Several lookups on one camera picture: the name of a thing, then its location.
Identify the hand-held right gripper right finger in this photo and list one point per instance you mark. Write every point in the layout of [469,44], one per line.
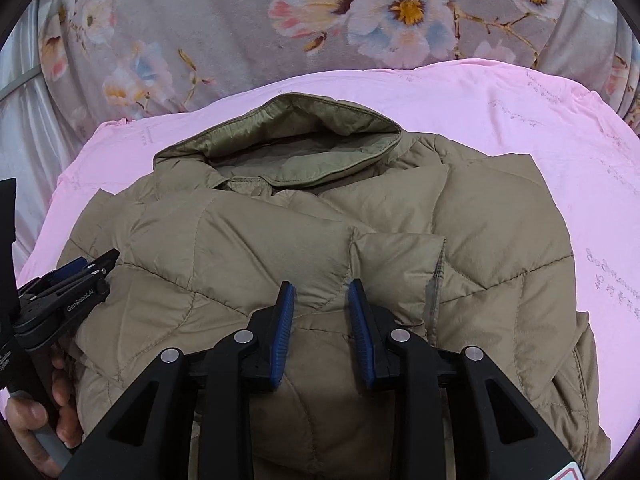
[360,340]

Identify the person's left hand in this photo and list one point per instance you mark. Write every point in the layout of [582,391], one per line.
[67,410]

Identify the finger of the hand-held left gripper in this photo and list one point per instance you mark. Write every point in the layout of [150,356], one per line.
[70,268]
[106,261]

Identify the grey floral blanket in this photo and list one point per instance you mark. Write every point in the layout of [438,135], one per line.
[200,20]

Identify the white satin cloth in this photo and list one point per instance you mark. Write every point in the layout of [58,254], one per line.
[30,125]

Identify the pink bed sheet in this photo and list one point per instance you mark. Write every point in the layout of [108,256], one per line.
[500,110]

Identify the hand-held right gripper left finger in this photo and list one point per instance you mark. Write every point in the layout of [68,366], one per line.
[282,340]

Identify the khaki quilted puffer jacket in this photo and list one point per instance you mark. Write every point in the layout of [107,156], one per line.
[300,240]

